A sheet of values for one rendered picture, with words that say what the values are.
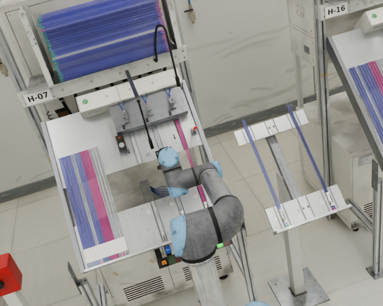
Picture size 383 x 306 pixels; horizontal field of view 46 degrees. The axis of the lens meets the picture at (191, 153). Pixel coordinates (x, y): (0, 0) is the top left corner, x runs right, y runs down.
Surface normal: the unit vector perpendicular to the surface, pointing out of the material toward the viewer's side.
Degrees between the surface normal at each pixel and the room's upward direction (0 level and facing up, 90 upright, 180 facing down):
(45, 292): 0
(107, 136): 45
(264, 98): 90
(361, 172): 90
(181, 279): 90
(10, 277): 90
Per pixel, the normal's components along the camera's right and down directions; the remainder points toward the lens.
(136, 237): 0.04, -0.25
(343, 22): 0.25, 0.47
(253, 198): -0.20, -0.83
